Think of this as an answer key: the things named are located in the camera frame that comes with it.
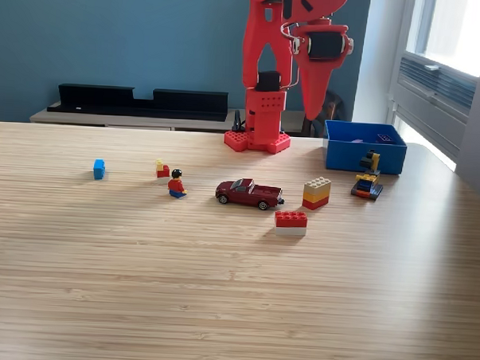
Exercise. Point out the pink lego brick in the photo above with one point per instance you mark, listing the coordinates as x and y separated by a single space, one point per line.
357 141

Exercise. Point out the purple pink brick stack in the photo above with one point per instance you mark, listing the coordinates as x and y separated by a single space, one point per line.
385 137

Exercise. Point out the blue plastic bin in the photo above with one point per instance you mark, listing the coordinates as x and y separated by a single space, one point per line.
344 156

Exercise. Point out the small blue lego brick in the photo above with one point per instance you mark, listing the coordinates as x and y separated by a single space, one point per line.
99 170

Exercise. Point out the dark wooden chair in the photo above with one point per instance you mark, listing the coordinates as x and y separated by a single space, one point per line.
332 108

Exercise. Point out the black table clamp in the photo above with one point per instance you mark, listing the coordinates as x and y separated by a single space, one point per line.
237 124

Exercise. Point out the tan orange red brick stack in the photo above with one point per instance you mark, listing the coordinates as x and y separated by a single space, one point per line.
316 194

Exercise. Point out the small yellow toy digger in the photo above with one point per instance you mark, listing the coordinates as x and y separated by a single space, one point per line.
367 181

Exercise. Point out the grey vent unit under window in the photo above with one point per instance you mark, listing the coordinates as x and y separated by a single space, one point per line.
434 101

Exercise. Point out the dark red toy car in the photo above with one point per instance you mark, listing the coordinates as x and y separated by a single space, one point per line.
247 193

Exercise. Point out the bright window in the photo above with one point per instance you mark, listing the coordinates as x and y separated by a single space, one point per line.
461 30

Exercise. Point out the toy figure red shirt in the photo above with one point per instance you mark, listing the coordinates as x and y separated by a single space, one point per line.
177 185

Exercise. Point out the yellow red white brick stack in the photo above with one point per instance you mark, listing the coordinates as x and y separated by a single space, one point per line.
163 172

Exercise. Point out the pale wooden sideboard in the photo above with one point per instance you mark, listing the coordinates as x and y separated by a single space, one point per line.
107 120

